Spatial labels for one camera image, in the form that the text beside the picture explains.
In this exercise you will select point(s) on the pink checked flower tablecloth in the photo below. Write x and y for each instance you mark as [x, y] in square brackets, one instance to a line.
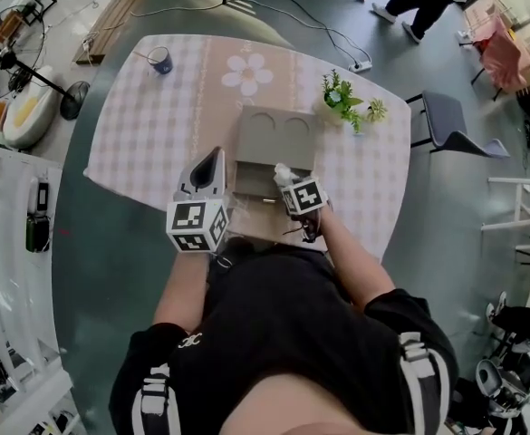
[156, 120]

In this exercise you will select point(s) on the dark green handheld device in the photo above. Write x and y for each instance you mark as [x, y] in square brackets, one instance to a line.
[37, 233]

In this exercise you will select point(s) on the white paper item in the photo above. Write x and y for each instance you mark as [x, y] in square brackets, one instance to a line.
[283, 171]

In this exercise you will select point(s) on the pink cloth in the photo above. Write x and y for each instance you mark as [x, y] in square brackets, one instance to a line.
[502, 57]

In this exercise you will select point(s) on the person's right forearm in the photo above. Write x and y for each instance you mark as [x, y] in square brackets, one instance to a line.
[355, 261]

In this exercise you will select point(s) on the dark blue mug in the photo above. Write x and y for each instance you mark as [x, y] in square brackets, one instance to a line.
[161, 60]

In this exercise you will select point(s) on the wooden plank bench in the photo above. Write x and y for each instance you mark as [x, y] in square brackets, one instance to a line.
[115, 14]

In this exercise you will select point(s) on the person's left forearm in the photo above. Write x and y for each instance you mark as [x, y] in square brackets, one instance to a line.
[180, 292]

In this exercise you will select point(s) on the small green artificial plant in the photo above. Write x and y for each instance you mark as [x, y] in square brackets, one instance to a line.
[377, 110]

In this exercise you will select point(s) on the grey chair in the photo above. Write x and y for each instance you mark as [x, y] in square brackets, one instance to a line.
[450, 125]

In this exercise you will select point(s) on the black standing fan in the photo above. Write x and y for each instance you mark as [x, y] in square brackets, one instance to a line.
[29, 73]

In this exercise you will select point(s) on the person's black shirt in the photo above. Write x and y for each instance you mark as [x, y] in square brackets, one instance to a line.
[282, 329]

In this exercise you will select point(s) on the brown cardboard box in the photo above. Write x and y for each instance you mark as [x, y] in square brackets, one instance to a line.
[273, 145]

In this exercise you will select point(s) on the white power strip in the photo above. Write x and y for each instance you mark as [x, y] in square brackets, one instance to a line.
[360, 65]

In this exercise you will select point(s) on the black office chair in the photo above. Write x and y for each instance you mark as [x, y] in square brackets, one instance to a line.
[516, 356]

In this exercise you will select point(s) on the white table frame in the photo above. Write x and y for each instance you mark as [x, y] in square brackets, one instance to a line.
[520, 211]

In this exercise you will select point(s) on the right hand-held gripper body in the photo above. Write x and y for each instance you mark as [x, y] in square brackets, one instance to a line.
[304, 196]

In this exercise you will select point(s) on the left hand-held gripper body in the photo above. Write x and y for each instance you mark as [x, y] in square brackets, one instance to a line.
[203, 195]

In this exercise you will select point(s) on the white and yellow tub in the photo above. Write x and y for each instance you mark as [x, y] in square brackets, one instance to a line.
[29, 113]

